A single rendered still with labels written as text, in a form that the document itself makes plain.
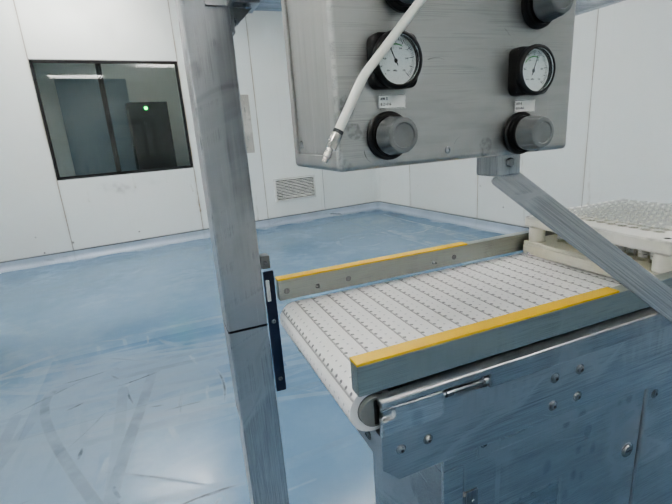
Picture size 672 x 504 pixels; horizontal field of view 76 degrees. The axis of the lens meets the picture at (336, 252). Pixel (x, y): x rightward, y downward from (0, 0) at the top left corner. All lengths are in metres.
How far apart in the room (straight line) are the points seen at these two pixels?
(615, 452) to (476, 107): 0.64
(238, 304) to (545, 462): 0.49
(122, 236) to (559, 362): 5.12
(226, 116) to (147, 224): 4.83
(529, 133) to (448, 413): 0.28
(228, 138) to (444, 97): 0.34
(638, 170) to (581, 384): 3.51
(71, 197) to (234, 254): 4.77
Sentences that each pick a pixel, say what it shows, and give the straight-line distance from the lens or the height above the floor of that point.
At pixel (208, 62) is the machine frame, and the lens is 0.61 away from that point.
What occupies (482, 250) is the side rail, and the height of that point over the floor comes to 0.91.
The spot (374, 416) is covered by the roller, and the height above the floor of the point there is 0.86.
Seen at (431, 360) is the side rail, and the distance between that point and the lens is 0.44.
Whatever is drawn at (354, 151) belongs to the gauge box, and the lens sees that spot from 0.31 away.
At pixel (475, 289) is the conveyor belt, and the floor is 0.89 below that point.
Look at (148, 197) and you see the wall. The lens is 5.38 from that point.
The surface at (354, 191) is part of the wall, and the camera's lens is 6.28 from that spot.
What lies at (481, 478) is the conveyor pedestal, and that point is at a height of 0.68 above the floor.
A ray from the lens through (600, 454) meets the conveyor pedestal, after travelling 0.83.
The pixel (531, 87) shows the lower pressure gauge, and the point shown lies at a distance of 0.39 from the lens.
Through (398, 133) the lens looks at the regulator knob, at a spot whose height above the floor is 1.12.
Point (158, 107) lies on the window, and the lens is 5.40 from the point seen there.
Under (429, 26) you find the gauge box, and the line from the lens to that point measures 0.35.
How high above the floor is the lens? 1.12
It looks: 15 degrees down
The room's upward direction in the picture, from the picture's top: 4 degrees counter-clockwise
